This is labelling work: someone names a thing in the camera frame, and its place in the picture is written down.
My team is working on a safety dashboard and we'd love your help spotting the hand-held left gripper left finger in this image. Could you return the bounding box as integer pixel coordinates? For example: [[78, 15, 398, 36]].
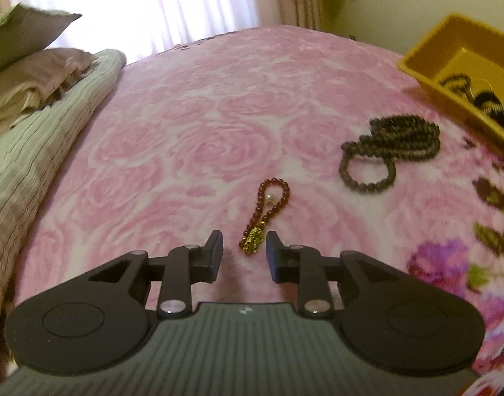
[[88, 230, 225, 318]]

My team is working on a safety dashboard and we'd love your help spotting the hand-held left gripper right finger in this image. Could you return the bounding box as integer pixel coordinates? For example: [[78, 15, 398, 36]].
[[265, 231, 401, 318]]

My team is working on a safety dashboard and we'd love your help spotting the red bead bracelet gold charm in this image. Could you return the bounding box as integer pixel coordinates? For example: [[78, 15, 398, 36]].
[[238, 178, 291, 256]]

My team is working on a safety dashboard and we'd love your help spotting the dark brown bead necklace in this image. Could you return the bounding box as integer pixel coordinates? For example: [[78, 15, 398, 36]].
[[338, 116, 441, 193]]

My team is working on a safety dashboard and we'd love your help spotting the yellow plastic tray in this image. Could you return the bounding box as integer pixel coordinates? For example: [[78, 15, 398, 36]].
[[397, 13, 504, 154]]

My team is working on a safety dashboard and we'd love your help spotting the pink rose-pattern blanket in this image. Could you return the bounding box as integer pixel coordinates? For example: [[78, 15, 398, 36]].
[[12, 26, 504, 382]]

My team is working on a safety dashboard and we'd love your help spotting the striped green quilt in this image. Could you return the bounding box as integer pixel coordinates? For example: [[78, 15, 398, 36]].
[[0, 49, 127, 341]]

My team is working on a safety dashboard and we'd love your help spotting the tan pillow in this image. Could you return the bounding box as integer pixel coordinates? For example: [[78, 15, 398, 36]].
[[0, 47, 99, 128]]

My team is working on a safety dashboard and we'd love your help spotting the white sheer curtain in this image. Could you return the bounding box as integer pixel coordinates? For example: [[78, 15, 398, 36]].
[[5, 0, 271, 67]]

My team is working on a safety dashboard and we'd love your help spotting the red and white packet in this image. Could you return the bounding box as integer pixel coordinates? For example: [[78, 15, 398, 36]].
[[458, 373, 504, 396]]

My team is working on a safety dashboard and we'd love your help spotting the grey-green pillow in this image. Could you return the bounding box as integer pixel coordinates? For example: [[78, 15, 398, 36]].
[[0, 3, 83, 80]]

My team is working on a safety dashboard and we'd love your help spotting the dark bead bracelet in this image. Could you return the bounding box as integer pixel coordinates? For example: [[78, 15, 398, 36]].
[[439, 73, 488, 106]]

